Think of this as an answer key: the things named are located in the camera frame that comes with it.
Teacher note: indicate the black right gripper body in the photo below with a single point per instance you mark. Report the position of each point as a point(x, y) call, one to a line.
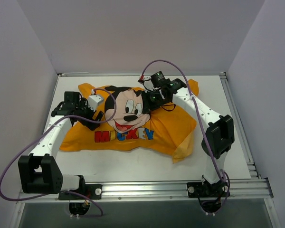
point(147, 102)

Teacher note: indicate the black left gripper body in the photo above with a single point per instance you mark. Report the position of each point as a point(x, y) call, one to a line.
point(90, 118)

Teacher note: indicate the yellow Mickey Mouse pillowcase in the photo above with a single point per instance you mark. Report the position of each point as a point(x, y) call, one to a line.
point(168, 130)

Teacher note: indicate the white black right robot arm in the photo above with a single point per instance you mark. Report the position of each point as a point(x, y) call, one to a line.
point(217, 130)

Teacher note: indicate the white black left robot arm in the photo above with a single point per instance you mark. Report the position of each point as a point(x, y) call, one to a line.
point(39, 171)

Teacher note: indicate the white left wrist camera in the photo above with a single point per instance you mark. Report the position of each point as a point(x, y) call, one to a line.
point(94, 101)

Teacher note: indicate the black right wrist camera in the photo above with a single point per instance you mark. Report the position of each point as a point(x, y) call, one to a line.
point(158, 80)

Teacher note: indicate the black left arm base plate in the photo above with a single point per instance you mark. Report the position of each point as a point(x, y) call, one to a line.
point(92, 191)

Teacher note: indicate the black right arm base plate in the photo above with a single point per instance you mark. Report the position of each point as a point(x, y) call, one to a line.
point(207, 190)

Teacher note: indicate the aluminium right frame rail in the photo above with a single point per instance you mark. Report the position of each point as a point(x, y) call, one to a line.
point(239, 128)

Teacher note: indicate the aluminium frame rail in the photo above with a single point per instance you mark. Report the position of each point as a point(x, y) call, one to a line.
point(239, 128)
point(177, 190)

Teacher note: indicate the aluminium front frame rail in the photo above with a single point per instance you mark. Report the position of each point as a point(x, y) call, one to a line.
point(177, 190)

